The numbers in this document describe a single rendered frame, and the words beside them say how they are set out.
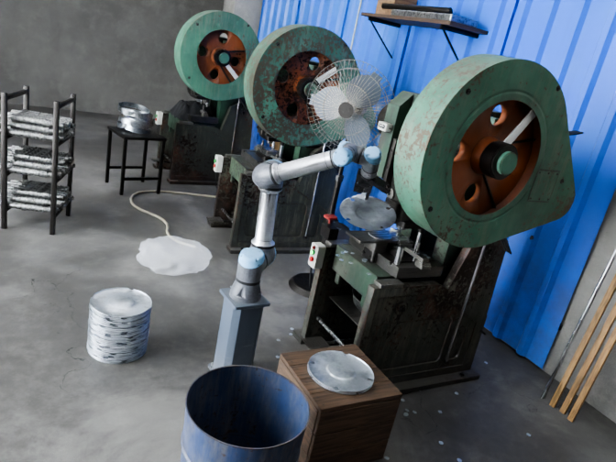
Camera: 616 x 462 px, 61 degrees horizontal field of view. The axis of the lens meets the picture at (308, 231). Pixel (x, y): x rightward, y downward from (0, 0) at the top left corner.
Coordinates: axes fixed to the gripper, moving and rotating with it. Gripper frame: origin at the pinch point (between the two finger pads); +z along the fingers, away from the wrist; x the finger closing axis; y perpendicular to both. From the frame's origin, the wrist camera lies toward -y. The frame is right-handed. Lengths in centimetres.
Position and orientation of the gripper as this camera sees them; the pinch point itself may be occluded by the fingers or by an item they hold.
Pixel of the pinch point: (367, 199)
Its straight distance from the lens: 258.7
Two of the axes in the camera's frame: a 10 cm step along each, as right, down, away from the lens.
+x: -2.6, 8.3, -5.0
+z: -0.4, 5.1, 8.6
